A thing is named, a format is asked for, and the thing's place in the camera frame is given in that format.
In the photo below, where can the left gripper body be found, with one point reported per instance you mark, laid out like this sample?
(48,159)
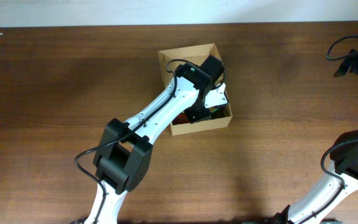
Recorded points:
(198,111)

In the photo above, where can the green tape roll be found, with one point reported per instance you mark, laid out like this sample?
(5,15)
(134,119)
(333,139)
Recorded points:
(216,109)

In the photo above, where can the orange utility knife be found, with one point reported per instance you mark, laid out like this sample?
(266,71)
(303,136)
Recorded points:
(180,119)

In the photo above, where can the brown cardboard box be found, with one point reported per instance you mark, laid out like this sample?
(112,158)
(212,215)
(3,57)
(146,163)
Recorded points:
(196,54)

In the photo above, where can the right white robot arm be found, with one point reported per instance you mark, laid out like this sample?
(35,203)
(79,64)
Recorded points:
(340,178)

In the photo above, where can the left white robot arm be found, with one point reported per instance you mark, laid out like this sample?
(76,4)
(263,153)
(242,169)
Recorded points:
(122,158)

